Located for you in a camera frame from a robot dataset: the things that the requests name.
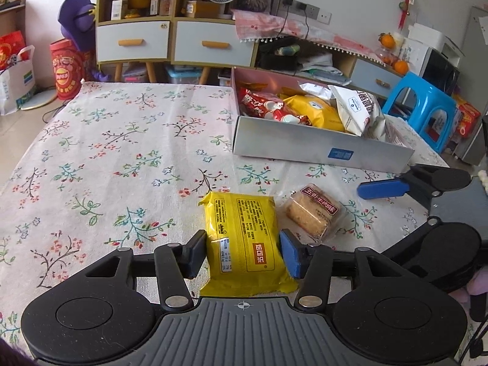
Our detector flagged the pink silver storage box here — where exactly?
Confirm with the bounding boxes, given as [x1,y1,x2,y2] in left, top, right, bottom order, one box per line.
[231,67,414,174]

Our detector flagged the purple plush toy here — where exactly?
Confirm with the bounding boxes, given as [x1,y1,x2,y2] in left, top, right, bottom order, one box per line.
[58,0,111,83]

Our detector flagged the silver refrigerator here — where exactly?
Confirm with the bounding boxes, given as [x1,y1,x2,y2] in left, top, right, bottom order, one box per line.
[454,7,488,166]

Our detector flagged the brown biscuit clear pack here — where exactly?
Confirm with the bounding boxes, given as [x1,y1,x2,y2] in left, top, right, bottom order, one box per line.
[284,183,345,243]

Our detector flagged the wall power outlet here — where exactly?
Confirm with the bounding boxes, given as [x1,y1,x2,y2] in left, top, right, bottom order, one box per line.
[281,0,332,25]

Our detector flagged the yellow crimped snack bag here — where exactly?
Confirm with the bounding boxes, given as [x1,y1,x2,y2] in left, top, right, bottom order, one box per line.
[284,95,345,132]

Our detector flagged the white printed snack bag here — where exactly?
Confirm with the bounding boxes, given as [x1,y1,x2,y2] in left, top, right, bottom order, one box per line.
[373,117,406,147]

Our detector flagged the large yellow snack bag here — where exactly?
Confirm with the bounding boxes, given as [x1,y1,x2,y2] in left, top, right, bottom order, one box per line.
[277,87,306,99]

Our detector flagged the pink floral cloth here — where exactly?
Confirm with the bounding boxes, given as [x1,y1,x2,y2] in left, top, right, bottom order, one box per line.
[233,10,386,67]

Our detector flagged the yellow snack packet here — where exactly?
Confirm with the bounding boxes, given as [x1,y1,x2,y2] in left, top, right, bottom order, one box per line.
[199,192,298,297]

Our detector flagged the floral tablecloth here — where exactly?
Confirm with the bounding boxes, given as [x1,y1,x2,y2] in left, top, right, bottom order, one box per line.
[0,80,482,366]

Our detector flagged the red cylindrical tin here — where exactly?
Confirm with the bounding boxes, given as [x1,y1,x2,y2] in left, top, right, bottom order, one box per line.
[50,38,85,101]

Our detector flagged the red snack bag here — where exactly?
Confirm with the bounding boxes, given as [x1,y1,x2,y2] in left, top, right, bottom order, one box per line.
[264,108,311,126]
[237,88,284,119]

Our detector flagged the wooden drawer cabinet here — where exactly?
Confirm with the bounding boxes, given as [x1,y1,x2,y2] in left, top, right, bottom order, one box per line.
[95,0,400,98]

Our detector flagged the white paper shopping bag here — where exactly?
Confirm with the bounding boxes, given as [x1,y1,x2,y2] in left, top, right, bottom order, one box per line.
[0,45,36,116]

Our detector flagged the gold long snack packet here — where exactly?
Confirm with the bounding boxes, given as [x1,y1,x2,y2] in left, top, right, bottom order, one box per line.
[236,81,268,92]

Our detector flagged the black microwave oven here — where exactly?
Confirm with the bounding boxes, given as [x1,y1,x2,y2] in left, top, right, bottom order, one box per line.
[400,38,460,96]

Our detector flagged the oranges in bowl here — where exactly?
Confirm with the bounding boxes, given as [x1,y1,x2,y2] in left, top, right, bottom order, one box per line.
[375,32,409,76]

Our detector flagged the blue plastic stool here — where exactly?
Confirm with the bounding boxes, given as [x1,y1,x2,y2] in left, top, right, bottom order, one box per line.
[382,72,457,154]

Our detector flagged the right hand purple glove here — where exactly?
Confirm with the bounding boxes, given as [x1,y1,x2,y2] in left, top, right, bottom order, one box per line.
[450,266,488,304]

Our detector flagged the red gift bag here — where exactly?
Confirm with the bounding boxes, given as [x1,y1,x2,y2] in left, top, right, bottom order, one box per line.
[0,30,27,70]

